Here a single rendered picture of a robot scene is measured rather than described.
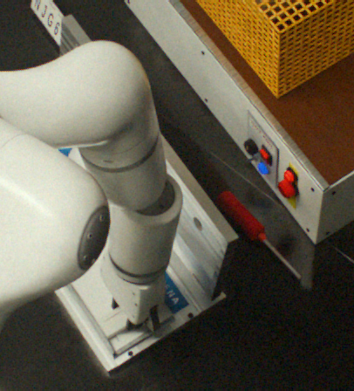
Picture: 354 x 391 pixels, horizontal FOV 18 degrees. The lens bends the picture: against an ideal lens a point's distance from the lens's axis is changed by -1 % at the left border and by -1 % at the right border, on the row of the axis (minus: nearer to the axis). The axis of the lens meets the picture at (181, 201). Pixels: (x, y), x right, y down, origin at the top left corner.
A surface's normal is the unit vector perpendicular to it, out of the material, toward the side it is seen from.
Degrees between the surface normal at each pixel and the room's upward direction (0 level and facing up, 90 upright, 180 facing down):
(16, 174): 3
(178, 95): 0
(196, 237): 79
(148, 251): 85
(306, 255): 0
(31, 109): 67
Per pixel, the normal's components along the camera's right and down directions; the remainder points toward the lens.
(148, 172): 0.71, 0.63
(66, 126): 0.10, 0.77
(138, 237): -0.25, 0.80
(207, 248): -0.83, 0.42
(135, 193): 0.33, 0.86
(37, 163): 0.15, -0.64
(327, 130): -0.05, -0.43
